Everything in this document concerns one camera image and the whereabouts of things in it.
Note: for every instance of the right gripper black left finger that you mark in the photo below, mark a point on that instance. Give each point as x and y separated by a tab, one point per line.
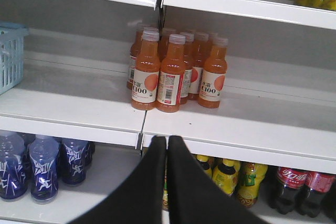
138	199

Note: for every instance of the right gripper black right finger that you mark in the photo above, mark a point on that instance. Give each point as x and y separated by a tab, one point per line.
193	197

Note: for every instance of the light blue plastic basket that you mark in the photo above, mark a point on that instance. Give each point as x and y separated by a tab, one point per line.
12	54

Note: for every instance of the yellow lemon tea bottle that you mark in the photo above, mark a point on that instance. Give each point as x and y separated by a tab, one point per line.
203	160
249	183
224	176

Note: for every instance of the blue sports drink bottle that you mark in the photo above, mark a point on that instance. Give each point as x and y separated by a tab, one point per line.
43	152
13	176
74	161

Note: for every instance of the black cola plastic bottle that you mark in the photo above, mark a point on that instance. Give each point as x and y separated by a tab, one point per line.
285	188
315	188

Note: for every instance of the orange C100 juice bottle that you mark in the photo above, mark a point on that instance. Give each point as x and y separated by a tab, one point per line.
146	73
215	68
171	76

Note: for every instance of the white metal shelf unit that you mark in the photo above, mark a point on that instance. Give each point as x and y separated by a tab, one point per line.
277	107

